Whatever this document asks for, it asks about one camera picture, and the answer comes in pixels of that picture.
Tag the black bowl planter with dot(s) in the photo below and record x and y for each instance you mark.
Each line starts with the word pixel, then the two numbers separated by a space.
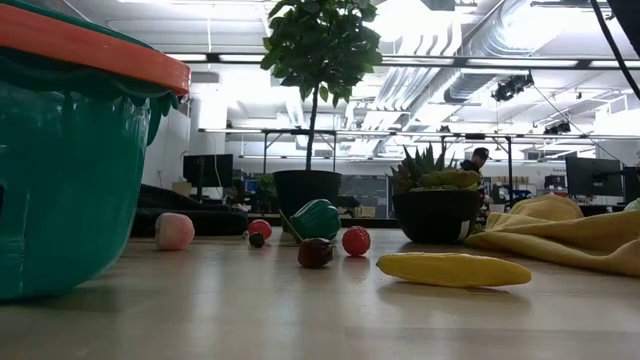
pixel 435 215

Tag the black ceiling-mounted camera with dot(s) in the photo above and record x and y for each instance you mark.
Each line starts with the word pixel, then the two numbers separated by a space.
pixel 511 87

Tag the green spiky succulent plant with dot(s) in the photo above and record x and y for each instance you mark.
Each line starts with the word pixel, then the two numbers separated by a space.
pixel 425 170

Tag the yellow cloth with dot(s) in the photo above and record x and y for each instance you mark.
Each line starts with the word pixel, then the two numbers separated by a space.
pixel 575 235

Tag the red strawberry toy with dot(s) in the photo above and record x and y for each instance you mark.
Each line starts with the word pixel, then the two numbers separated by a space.
pixel 356 241

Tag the black cloth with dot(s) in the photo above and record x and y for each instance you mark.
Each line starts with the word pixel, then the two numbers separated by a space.
pixel 200 220

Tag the black round tree pot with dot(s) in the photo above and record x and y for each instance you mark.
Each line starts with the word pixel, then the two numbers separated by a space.
pixel 305 187

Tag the black computer monitor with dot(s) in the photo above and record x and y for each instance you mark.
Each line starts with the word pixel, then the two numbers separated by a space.
pixel 632 185
pixel 593 176
pixel 207 170

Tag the dark red cherry toy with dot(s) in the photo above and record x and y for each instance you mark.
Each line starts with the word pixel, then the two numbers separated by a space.
pixel 315 254

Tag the artificial green leafy tree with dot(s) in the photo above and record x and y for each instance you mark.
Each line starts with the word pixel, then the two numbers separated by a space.
pixel 320 45

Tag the small black ceiling fixture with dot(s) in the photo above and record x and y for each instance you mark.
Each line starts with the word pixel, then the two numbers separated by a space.
pixel 557 128

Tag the person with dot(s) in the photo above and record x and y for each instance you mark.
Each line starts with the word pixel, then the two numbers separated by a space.
pixel 480 156

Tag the teal plastic slotted basket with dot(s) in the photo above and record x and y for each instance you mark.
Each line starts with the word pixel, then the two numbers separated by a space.
pixel 75 200

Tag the black overhead light bar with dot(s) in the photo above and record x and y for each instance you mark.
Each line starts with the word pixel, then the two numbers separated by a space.
pixel 425 62

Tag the small background green plant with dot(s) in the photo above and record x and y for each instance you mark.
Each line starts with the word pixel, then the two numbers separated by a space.
pixel 266 192

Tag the green bell pepper toy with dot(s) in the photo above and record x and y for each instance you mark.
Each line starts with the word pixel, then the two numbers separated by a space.
pixel 316 220

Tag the small red round toy fruit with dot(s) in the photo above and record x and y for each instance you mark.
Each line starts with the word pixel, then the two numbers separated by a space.
pixel 260 228

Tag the dark blueberry toy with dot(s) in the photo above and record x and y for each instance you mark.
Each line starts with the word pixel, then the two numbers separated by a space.
pixel 256 240

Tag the plain cardboard box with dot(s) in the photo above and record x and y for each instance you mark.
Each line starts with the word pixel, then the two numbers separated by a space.
pixel 182 188

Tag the yellow banana toy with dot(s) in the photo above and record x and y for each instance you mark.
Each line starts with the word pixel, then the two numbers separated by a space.
pixel 450 270

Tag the pink peach toy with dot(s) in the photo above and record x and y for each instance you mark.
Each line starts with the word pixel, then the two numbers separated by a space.
pixel 174 232

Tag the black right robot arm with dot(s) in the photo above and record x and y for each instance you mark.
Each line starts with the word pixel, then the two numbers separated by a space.
pixel 627 17

